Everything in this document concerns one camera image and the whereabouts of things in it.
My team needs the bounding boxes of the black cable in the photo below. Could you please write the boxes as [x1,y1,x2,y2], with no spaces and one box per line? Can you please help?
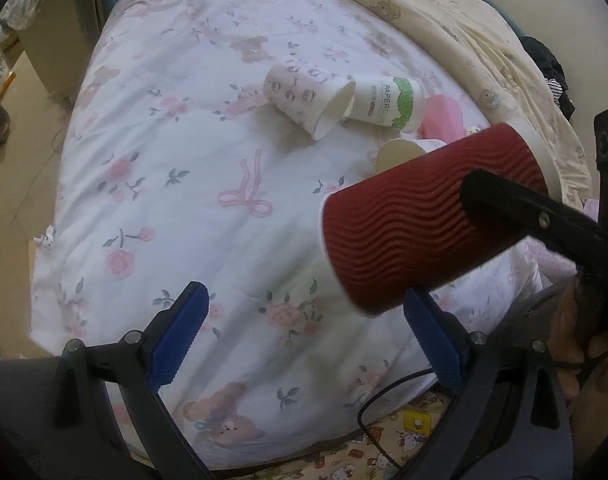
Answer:
[357,367,435,470]

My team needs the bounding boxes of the red ribbed paper cup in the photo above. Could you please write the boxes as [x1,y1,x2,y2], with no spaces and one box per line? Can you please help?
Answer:
[319,124,562,315]

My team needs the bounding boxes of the pink patterned paper cup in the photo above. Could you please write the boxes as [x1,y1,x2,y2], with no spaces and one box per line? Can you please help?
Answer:
[263,58,356,141]

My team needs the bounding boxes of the white green paper cup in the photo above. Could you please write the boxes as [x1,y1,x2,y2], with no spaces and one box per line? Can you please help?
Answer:
[346,76,426,132]

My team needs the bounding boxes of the white green-leaf paper cup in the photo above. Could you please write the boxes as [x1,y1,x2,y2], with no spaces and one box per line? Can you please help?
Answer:
[374,138,446,174]

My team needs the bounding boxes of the white floral bed sheet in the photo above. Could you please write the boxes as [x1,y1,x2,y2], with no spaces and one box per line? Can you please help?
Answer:
[31,0,491,479]

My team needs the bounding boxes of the yellow dotted paper cup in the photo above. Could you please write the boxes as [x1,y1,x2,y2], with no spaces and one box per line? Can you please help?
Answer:
[465,127,482,136]

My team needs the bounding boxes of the cream bear-print duvet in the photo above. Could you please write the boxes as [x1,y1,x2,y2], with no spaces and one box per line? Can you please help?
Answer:
[353,0,592,209]

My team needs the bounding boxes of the black clothes by wall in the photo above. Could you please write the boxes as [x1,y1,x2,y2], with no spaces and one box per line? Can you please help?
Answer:
[520,36,576,120]

